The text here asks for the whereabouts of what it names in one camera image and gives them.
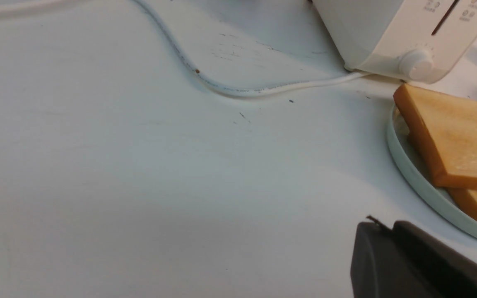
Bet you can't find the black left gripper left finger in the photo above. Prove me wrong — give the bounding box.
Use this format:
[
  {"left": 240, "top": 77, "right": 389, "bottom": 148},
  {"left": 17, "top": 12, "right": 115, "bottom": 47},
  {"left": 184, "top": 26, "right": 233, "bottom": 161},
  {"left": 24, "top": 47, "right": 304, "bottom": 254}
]
[{"left": 350, "top": 222, "right": 441, "bottom": 298}]

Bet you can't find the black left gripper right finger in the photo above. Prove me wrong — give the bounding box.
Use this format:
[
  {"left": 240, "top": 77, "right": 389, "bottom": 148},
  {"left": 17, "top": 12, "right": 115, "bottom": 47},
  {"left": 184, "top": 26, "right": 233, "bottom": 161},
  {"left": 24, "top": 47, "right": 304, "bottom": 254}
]
[{"left": 392, "top": 221, "right": 477, "bottom": 298}]

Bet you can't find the white toaster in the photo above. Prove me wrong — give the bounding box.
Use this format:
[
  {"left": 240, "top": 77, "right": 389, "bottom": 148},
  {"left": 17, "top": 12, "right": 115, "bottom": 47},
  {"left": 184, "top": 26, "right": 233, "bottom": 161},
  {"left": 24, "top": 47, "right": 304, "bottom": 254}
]
[{"left": 313, "top": 0, "right": 477, "bottom": 84}]

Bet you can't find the pale green round plate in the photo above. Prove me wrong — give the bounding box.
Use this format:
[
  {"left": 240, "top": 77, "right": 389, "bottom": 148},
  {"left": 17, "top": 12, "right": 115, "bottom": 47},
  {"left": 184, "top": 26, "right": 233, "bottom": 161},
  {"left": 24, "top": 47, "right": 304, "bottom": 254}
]
[{"left": 386, "top": 105, "right": 477, "bottom": 239}]

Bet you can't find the white power cable with plug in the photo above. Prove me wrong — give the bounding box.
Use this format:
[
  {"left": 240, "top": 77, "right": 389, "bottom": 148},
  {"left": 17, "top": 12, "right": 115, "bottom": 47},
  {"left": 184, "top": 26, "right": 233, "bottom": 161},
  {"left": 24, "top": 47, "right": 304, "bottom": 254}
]
[{"left": 0, "top": 0, "right": 371, "bottom": 99}]

